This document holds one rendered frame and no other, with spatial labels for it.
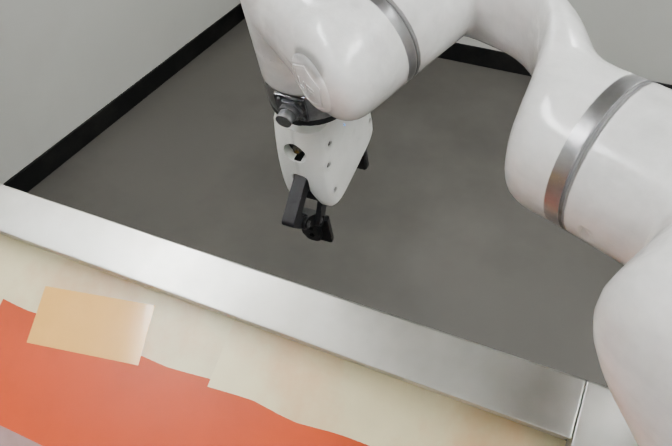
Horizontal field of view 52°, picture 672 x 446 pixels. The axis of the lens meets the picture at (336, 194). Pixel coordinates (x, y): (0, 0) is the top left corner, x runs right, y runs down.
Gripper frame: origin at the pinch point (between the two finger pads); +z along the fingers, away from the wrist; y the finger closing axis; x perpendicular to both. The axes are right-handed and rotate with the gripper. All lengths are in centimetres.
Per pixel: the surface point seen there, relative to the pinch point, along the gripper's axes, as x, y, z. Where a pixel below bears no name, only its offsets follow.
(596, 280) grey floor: -39, 107, 189
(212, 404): -0.9, -24.2, -6.0
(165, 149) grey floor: 162, 111, 190
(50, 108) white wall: 200, 95, 155
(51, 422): 11.2, -29.8, -4.5
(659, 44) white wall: -43, 256, 202
